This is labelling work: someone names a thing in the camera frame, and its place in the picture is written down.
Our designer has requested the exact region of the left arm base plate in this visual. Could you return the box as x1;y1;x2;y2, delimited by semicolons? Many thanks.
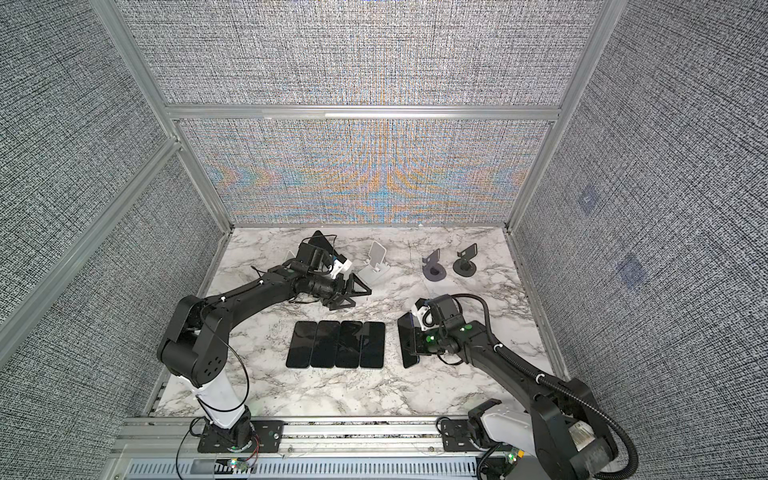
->
197;420;285;454

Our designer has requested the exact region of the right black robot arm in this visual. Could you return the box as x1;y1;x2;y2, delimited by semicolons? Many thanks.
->
401;293;640;479

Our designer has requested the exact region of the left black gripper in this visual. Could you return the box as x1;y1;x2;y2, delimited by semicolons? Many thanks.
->
308;273;371;311

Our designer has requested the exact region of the aluminium front rail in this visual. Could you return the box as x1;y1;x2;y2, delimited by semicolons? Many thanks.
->
107;415;619;480

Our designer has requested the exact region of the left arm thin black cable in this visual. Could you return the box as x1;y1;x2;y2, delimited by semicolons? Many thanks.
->
173;323;253;480

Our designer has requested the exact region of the black textured-back phone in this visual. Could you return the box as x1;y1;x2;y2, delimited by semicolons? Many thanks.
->
307;230;337;256

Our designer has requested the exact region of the blue-cased phone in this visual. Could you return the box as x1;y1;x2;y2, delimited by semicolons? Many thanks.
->
397;313;419;369

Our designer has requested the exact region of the green-edged phone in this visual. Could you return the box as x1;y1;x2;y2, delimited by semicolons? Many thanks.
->
359;322;386;369

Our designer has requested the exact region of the dark green round phone stand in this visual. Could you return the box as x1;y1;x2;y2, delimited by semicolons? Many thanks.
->
453;243;478;278

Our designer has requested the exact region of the white centre phone stand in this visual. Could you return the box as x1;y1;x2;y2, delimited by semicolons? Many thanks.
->
357;241;391;286

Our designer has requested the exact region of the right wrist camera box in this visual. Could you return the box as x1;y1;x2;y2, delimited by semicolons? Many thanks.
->
410;298;433;331

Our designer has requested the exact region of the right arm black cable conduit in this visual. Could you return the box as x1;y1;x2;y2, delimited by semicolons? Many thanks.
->
446;292;640;480

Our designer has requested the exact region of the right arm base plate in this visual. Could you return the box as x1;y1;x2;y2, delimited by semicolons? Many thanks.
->
436;417;481;453

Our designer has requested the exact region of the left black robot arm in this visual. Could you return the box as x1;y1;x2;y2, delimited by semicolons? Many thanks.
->
157;260;372;452

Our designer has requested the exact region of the purple round phone stand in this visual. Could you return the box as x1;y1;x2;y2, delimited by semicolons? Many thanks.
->
422;249;447;282

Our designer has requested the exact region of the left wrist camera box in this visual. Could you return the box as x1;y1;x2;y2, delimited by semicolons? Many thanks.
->
298;243;352;279

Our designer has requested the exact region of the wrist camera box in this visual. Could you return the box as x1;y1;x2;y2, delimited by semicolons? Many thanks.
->
298;243;352;279
410;298;433;331

